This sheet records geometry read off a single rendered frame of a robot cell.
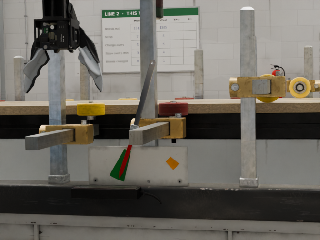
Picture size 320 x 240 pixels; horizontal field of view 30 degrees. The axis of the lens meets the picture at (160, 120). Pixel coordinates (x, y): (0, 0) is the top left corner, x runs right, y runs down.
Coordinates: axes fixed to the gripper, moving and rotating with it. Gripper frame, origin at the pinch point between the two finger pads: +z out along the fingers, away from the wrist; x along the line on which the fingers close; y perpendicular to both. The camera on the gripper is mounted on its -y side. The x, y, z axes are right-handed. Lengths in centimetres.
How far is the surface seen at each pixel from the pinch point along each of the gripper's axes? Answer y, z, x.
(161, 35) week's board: -750, -78, -64
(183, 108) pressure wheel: -45.3, 4.6, 19.7
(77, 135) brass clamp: -36.5, 10.9, -7.0
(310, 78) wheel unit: -140, -4, 66
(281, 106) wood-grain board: -54, 5, 46
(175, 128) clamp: -34.0, 9.2, 18.7
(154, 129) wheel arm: -17.6, 8.4, 15.4
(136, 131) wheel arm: -6.7, 7.9, 13.0
